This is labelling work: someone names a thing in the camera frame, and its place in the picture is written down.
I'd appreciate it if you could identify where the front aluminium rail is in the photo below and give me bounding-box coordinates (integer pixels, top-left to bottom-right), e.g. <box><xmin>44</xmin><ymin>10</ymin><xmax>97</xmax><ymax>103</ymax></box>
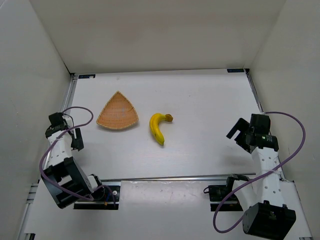
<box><xmin>99</xmin><ymin>174</ymin><xmax>258</xmax><ymax>183</ymax></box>

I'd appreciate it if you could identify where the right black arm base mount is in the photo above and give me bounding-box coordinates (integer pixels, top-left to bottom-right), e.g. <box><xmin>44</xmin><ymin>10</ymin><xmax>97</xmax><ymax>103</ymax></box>
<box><xmin>203</xmin><ymin>174</ymin><xmax>249</xmax><ymax>212</ymax></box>

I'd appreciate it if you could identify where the right blue corner label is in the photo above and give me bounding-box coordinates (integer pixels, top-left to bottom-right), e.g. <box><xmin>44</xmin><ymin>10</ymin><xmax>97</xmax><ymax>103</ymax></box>
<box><xmin>227</xmin><ymin>68</ymin><xmax>245</xmax><ymax>73</ymax></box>

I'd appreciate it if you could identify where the blue corner label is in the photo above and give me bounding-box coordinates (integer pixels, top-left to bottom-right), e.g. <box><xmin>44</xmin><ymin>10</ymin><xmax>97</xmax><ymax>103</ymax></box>
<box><xmin>227</xmin><ymin>68</ymin><xmax>245</xmax><ymax>73</ymax></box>
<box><xmin>78</xmin><ymin>74</ymin><xmax>96</xmax><ymax>79</ymax></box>

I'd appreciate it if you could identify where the aluminium side rail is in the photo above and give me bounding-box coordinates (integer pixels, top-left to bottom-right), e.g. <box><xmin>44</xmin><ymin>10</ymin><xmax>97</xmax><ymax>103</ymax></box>
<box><xmin>60</xmin><ymin>73</ymin><xmax>78</xmax><ymax>112</ymax></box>
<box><xmin>244</xmin><ymin>68</ymin><xmax>264</xmax><ymax>113</ymax></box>

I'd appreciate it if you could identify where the left blue corner label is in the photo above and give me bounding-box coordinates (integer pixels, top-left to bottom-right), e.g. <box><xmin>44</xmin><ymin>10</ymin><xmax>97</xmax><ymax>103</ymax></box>
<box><xmin>78</xmin><ymin>74</ymin><xmax>96</xmax><ymax>79</ymax></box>

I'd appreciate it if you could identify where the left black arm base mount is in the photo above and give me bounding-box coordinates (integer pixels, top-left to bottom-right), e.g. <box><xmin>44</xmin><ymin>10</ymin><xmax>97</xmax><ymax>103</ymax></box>
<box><xmin>73</xmin><ymin>181</ymin><xmax>121</xmax><ymax>211</ymax></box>

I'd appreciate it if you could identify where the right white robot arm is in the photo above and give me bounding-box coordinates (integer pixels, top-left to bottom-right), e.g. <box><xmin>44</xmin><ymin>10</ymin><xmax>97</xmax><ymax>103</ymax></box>
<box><xmin>227</xmin><ymin>114</ymin><xmax>296</xmax><ymax>240</ymax></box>

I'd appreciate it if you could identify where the yellow fake banana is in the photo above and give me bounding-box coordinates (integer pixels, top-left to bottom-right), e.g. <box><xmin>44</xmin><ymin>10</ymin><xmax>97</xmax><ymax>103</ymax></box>
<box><xmin>149</xmin><ymin>113</ymin><xmax>173</xmax><ymax>146</ymax></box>

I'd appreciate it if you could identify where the right aluminium side rail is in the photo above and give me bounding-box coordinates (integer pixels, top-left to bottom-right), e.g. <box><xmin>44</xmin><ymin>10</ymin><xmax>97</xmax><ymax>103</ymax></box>
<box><xmin>244</xmin><ymin>68</ymin><xmax>264</xmax><ymax>113</ymax></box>

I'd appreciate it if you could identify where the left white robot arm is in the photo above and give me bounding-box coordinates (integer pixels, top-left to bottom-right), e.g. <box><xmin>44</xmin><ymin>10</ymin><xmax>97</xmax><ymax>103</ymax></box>
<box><xmin>43</xmin><ymin>112</ymin><xmax>104</xmax><ymax>199</ymax></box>

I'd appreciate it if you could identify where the triangular woven wicker basket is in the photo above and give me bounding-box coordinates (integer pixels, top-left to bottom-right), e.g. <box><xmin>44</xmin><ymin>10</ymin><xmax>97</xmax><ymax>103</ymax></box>
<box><xmin>96</xmin><ymin>91</ymin><xmax>139</xmax><ymax>130</ymax></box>

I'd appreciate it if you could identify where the left aluminium side rail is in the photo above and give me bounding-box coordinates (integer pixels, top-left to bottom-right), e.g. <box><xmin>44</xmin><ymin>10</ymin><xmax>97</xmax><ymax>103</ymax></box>
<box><xmin>60</xmin><ymin>73</ymin><xmax>78</xmax><ymax>112</ymax></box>

